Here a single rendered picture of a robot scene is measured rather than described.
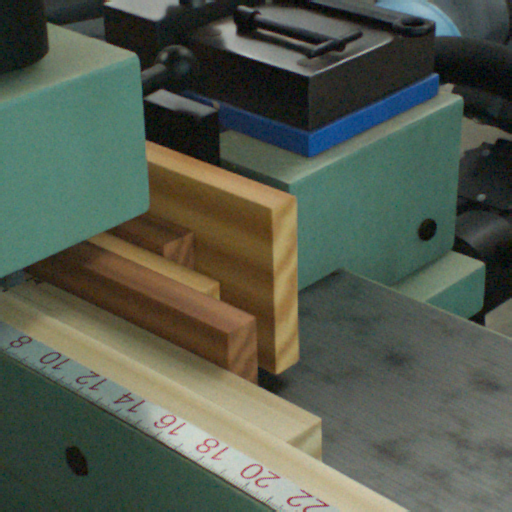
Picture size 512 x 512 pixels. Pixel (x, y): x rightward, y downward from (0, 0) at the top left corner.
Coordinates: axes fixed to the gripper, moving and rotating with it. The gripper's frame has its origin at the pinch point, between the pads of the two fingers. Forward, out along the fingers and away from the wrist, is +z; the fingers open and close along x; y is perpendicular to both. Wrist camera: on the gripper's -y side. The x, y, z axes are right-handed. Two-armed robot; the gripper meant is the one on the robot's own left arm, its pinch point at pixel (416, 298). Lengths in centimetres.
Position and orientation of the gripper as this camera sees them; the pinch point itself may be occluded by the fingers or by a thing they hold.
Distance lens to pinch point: 99.1
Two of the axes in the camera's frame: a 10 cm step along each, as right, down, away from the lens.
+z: -5.8, 7.5, -3.1
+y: 3.6, 5.8, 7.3
